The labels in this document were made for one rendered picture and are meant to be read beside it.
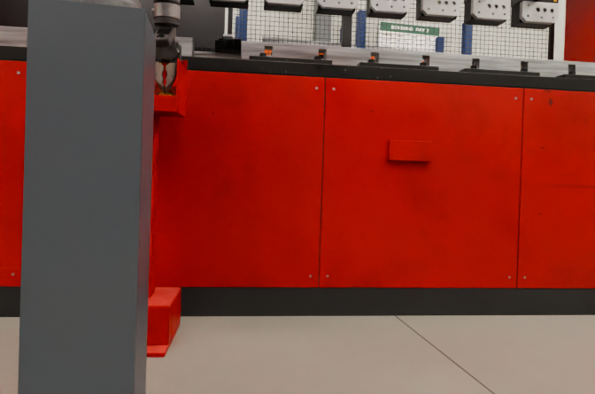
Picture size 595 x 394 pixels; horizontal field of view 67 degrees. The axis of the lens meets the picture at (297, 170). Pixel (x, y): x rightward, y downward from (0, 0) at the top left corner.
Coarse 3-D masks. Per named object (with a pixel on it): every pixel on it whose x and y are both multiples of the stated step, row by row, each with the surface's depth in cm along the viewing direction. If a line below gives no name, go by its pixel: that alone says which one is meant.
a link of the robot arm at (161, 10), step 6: (156, 6) 129; (162, 6) 129; (168, 6) 129; (174, 6) 130; (156, 12) 129; (162, 12) 129; (168, 12) 129; (174, 12) 130; (180, 12) 133; (156, 18) 131; (168, 18) 130; (174, 18) 131
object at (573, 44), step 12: (576, 0) 237; (588, 0) 228; (576, 12) 236; (588, 12) 228; (576, 24) 236; (588, 24) 228; (576, 36) 236; (588, 36) 228; (564, 48) 245; (576, 48) 236; (588, 48) 227; (564, 60) 245; (576, 60) 235; (588, 60) 227
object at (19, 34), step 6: (0, 30) 156; (6, 30) 156; (12, 30) 156; (18, 30) 156; (24, 30) 156; (0, 36) 156; (6, 36) 156; (12, 36) 156; (18, 36) 156; (24, 36) 156; (0, 42) 156; (6, 42) 156; (12, 42) 156; (18, 42) 156; (24, 42) 156
